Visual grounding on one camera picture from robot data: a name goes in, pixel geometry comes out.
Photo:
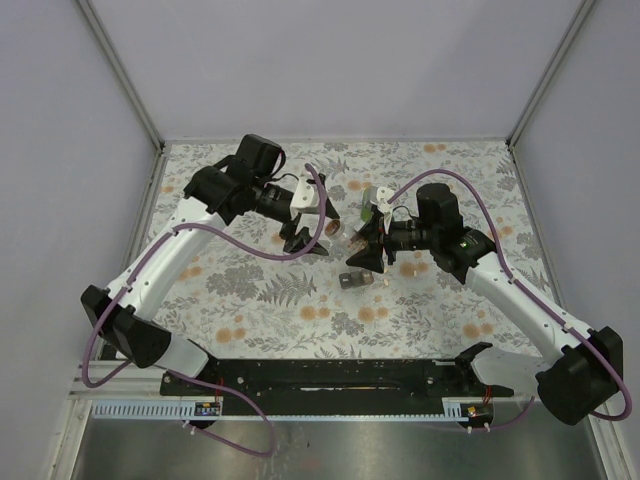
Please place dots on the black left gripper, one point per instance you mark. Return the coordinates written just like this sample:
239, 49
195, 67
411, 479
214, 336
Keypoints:
296, 241

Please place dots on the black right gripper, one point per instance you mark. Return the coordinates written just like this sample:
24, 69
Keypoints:
372, 257

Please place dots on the green pill bottle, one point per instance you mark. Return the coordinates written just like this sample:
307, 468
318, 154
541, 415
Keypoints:
366, 212

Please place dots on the grey weekly pill organizer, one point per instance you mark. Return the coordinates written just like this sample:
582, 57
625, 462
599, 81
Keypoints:
355, 279

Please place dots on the clear pill bottle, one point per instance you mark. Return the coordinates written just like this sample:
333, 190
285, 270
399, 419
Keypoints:
347, 238

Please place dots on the green bottle cap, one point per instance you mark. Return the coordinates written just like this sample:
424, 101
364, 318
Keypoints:
370, 196

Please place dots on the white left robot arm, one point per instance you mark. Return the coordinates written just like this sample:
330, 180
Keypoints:
122, 314

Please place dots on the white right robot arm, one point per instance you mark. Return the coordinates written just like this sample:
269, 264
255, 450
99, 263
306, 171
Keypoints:
578, 368

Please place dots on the floral table mat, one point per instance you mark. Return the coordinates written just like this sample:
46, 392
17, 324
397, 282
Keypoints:
237, 305

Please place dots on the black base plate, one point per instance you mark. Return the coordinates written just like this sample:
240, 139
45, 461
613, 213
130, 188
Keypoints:
260, 380

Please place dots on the white cable duct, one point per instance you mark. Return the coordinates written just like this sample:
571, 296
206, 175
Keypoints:
323, 405

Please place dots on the aluminium frame rail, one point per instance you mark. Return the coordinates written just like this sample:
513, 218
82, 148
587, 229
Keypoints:
131, 382

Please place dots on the left aluminium corner post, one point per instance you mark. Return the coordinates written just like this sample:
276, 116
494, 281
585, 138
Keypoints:
116, 65

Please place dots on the aluminium corner post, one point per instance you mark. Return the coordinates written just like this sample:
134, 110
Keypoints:
116, 65
552, 68

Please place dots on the right aluminium corner post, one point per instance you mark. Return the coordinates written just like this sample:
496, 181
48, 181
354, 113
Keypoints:
552, 68

